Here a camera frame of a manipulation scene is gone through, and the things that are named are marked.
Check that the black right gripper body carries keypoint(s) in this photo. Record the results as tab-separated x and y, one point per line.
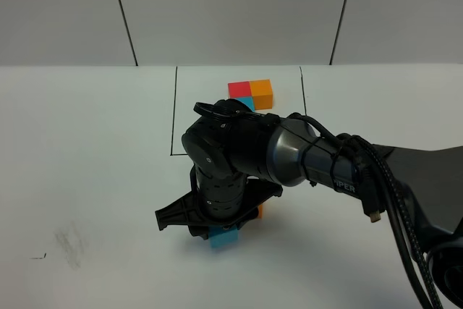
213	202

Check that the template red cube block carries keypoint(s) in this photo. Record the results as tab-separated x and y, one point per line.
239	89

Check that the template orange cube block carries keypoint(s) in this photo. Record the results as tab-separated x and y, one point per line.
262	94

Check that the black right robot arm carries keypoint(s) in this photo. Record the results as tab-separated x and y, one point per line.
242	158

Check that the template blue cube block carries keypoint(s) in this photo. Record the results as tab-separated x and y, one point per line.
248	102

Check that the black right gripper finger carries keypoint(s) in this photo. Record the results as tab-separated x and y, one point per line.
241	223
199	231

